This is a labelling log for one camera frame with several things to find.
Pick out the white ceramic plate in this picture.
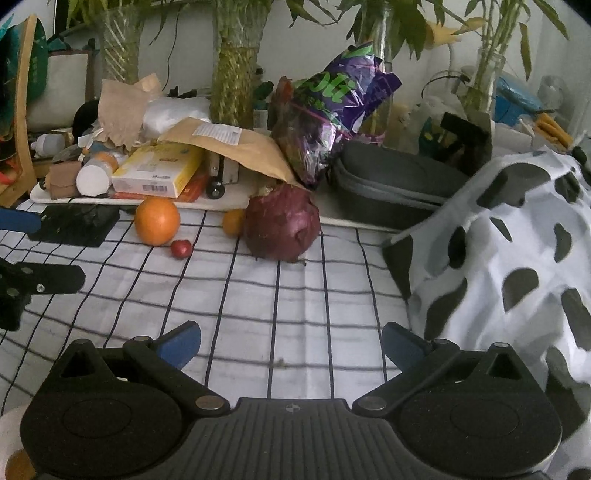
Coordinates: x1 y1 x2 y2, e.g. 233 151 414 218
1 405 28 479

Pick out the small orange tomato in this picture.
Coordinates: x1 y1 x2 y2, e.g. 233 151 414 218
5 449 37 480

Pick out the wooden chair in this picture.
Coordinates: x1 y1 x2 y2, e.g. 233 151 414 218
1 14 38 208

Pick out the black flat box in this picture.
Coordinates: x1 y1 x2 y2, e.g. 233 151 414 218
27 204 120 248

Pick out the small brown cardboard box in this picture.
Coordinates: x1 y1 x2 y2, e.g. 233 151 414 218
45 160 82 200

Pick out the white cylinder jar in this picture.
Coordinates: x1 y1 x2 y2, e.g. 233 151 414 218
76 153 118 197

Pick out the small red cherry tomato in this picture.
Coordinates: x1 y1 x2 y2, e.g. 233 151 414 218
170 240 193 259

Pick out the checkered white tablecloth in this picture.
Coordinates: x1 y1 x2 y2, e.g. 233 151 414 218
1 210 407 411

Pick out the cow print blanket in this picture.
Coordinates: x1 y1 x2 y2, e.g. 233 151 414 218
383 150 590 479

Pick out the large orange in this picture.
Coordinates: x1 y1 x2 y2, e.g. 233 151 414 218
134 197 180 246

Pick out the yellow white carton box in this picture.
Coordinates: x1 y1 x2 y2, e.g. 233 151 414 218
111 142 204 198

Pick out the torn brown paper bag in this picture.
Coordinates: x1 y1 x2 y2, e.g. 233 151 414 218
96 73 162 150

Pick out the small orange tangerine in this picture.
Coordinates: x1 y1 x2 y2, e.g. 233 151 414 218
222 209 245 238

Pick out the black zip case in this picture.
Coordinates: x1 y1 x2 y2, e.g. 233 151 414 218
327 141 469 231

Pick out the white plastic bag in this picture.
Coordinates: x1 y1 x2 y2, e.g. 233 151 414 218
141 96 211 140

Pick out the white serving tray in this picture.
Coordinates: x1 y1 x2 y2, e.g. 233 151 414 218
29 170 260 211

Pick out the left glass vase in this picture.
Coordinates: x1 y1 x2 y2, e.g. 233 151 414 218
97 4 144 84

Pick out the glass vase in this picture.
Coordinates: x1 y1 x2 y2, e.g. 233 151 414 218
211 1 273 128
97 4 144 84

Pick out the purple snack bag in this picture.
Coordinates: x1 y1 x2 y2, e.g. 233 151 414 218
271 42 402 189

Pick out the middle glass vase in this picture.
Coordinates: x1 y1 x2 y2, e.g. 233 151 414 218
211 1 273 128

